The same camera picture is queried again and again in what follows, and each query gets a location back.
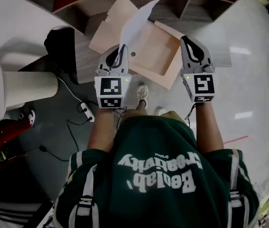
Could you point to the white shoe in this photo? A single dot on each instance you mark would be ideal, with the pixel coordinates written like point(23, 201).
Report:
point(142, 92)
point(160, 110)

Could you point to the white A4 paper sheet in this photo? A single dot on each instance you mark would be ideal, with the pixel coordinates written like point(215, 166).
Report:
point(137, 20)

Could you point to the wooden open shelf unit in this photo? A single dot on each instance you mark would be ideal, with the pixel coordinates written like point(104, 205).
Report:
point(191, 8)

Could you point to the white power strip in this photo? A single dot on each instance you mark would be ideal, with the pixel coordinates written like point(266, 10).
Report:
point(87, 111)

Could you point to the white ribbed cylinder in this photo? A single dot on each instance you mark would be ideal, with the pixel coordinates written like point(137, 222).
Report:
point(30, 87)

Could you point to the person's leg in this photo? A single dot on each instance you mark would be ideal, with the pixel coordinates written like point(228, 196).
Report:
point(140, 109)
point(172, 116)

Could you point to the person's right forearm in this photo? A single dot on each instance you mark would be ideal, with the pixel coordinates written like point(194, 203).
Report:
point(208, 127)

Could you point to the person's left forearm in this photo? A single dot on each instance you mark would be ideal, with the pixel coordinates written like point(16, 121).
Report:
point(103, 129)

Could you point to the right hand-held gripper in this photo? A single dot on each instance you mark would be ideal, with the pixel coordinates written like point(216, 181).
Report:
point(202, 85)

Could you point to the person's right leg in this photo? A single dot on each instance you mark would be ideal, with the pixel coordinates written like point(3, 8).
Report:
point(172, 116)

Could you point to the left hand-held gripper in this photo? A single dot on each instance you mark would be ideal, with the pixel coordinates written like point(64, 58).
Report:
point(112, 89)

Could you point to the person's left leg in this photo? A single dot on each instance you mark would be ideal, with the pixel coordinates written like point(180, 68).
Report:
point(140, 109)

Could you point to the person's green printed shirt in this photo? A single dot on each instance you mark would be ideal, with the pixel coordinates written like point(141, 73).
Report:
point(156, 186)

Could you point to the red object at left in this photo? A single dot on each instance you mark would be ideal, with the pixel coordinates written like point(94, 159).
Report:
point(6, 129)

